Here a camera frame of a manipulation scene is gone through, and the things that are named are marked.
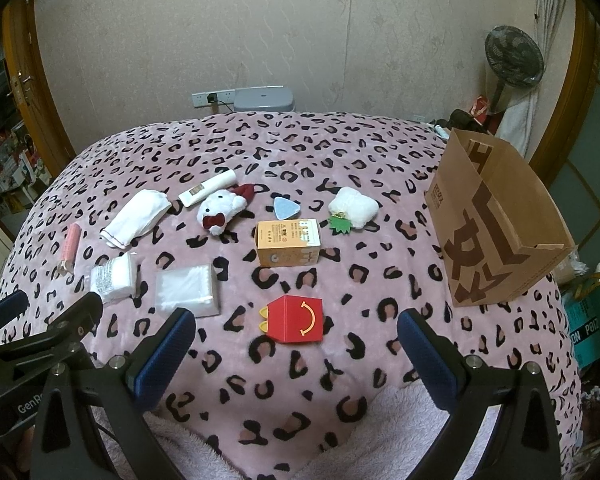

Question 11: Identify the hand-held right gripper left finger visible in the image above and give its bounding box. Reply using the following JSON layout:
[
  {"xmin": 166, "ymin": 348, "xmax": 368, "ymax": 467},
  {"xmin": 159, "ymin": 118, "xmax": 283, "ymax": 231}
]
[{"xmin": 30, "ymin": 307, "xmax": 197, "ymax": 480}]

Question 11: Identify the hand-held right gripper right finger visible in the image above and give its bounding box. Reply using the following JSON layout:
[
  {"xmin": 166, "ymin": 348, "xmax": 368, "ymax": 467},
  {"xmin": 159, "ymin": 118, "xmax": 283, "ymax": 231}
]
[{"xmin": 397, "ymin": 308, "xmax": 563, "ymax": 480}]

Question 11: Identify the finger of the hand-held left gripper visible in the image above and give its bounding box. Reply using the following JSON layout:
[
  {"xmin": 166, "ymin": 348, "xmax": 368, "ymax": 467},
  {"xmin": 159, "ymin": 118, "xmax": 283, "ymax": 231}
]
[
  {"xmin": 0, "ymin": 291, "xmax": 104, "ymax": 361},
  {"xmin": 0, "ymin": 289, "xmax": 30, "ymax": 334}
]

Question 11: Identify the white tissue packet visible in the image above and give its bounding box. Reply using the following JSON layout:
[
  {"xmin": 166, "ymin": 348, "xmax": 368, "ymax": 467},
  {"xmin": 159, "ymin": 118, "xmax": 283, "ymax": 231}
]
[{"xmin": 90, "ymin": 252, "xmax": 139, "ymax": 307}]

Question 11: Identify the pink tube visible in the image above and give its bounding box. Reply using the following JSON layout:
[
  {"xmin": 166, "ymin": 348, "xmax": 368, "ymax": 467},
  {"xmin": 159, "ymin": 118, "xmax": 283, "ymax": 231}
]
[{"xmin": 60, "ymin": 223, "xmax": 82, "ymax": 277}]

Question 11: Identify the clear plastic bag pack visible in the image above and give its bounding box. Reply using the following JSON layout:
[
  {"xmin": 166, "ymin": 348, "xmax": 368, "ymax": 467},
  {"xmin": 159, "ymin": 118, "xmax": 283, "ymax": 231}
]
[{"xmin": 155, "ymin": 263, "xmax": 222, "ymax": 319}]

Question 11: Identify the red cardboard box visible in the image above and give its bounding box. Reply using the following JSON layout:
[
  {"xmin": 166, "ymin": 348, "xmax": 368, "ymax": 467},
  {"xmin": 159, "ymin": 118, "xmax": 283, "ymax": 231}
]
[{"xmin": 258, "ymin": 294, "xmax": 325, "ymax": 347}]

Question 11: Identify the brown cardboard box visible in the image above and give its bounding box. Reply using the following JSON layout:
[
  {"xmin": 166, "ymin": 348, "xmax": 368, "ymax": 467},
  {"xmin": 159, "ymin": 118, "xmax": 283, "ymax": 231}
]
[{"xmin": 425, "ymin": 127, "xmax": 579, "ymax": 308}]

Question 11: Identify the tan cardboard box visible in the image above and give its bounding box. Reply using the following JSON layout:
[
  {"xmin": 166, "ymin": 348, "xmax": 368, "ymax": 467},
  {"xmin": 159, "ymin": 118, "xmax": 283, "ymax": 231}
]
[{"xmin": 254, "ymin": 218, "xmax": 323, "ymax": 268}]

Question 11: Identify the pink fleece blanket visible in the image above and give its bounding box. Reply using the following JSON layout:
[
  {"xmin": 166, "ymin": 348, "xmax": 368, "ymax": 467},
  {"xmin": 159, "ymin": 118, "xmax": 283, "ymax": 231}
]
[{"xmin": 90, "ymin": 382, "xmax": 501, "ymax": 480}]

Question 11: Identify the white folded sock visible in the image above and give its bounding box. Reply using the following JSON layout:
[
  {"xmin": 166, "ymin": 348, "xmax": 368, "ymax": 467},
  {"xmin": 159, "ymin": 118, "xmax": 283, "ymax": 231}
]
[{"xmin": 99, "ymin": 189, "xmax": 172, "ymax": 250}]

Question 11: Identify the cluttered shelf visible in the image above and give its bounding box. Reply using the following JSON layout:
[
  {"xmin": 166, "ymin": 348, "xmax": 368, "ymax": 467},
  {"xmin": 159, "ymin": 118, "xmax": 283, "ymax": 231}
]
[{"xmin": 0, "ymin": 60, "xmax": 51, "ymax": 211}]

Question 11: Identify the white plush cat toy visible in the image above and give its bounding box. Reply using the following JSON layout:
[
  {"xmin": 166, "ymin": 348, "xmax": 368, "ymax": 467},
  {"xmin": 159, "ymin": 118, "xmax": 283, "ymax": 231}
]
[{"xmin": 196, "ymin": 183, "xmax": 257, "ymax": 237}]

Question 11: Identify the white plush with green leaf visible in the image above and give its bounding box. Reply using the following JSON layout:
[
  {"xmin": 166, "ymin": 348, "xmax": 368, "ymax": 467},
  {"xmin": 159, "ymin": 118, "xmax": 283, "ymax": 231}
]
[{"xmin": 327, "ymin": 186, "xmax": 379, "ymax": 235}]

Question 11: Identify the teal cardboard box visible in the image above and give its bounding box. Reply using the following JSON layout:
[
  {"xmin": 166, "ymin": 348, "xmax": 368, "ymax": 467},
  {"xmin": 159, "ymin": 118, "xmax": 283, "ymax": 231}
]
[{"xmin": 562, "ymin": 280, "xmax": 600, "ymax": 371}]

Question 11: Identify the white tube with label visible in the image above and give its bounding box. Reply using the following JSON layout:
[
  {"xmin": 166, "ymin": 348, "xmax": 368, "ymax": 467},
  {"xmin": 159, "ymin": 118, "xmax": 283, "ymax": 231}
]
[{"xmin": 178, "ymin": 169, "xmax": 237, "ymax": 208}]

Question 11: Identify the wooden door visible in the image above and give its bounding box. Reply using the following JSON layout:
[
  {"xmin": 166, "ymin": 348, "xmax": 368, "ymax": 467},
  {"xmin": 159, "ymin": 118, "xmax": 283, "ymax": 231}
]
[{"xmin": 1, "ymin": 0, "xmax": 76, "ymax": 161}]

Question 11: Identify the dark bag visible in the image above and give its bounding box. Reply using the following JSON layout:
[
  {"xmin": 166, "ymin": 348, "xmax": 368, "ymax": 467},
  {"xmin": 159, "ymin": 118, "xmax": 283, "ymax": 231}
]
[{"xmin": 447, "ymin": 109, "xmax": 481, "ymax": 131}]

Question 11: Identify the white hanging towel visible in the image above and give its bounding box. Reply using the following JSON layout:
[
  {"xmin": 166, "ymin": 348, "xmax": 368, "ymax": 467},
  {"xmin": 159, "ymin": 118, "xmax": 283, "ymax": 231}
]
[{"xmin": 495, "ymin": 87, "xmax": 541, "ymax": 158}]

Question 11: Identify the dark standing fan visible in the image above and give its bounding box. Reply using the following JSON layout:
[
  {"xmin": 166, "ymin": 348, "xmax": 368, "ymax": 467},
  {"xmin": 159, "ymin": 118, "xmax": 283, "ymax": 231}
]
[{"xmin": 482, "ymin": 25, "xmax": 546, "ymax": 113}]

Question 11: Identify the white curtain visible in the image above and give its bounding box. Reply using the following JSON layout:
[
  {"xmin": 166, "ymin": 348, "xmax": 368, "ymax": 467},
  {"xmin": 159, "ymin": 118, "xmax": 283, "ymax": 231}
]
[{"xmin": 532, "ymin": 0, "xmax": 576, "ymax": 76}]

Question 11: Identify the wall power outlet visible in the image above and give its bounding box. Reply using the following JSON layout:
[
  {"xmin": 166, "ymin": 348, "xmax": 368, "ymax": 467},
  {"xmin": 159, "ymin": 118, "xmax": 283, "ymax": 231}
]
[{"xmin": 191, "ymin": 91, "xmax": 237, "ymax": 108}]

